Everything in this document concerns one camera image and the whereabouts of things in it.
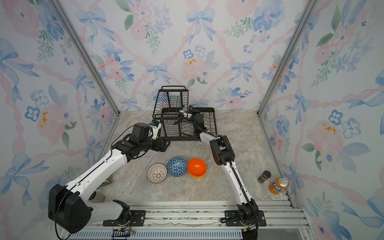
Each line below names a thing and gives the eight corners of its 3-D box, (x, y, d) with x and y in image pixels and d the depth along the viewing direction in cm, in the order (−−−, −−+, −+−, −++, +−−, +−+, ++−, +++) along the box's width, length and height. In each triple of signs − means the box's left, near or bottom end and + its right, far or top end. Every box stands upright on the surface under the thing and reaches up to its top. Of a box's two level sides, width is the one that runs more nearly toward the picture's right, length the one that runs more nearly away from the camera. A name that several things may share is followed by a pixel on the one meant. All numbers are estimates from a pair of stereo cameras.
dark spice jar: (258, 184, 87) (265, 177, 78) (256, 177, 90) (263, 170, 81) (264, 184, 87) (272, 177, 78) (262, 177, 90) (270, 170, 81)
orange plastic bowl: (187, 179, 89) (186, 174, 82) (187, 164, 95) (187, 158, 88) (206, 179, 89) (207, 174, 82) (205, 164, 95) (206, 158, 88)
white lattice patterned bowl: (147, 183, 87) (145, 180, 83) (150, 167, 93) (148, 163, 89) (166, 183, 87) (164, 180, 83) (168, 167, 93) (166, 163, 89)
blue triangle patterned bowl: (167, 177, 90) (165, 172, 84) (169, 162, 96) (167, 156, 90) (186, 177, 90) (186, 172, 84) (187, 162, 96) (186, 156, 90)
